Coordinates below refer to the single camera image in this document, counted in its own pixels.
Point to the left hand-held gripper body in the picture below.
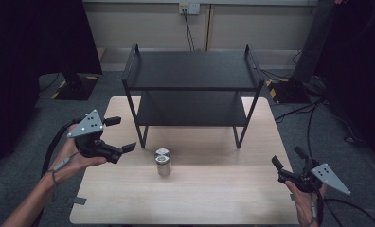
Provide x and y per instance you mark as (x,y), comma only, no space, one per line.
(86,124)

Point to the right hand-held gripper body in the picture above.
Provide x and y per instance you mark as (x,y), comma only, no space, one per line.
(326,175)

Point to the silver metal jar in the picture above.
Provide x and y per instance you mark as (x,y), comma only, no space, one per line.
(163,164)

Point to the person's right hand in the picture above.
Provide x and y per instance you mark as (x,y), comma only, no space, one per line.
(305,208)

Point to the person's left hand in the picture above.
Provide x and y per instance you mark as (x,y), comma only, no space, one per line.
(70,160)

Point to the black stand with striped base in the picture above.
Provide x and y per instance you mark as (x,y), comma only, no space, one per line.
(76,88)

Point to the grey tape strip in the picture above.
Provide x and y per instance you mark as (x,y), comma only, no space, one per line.
(79,200)

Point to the dark curtain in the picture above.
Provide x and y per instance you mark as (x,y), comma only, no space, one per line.
(359,63)
(34,47)

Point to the black two-tier metal shelf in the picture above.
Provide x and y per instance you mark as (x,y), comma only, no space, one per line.
(192,71)

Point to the black column stand striped base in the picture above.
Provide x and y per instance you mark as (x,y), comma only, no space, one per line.
(315,41)

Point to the white wall socket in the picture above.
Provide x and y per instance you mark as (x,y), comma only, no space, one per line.
(189,8)

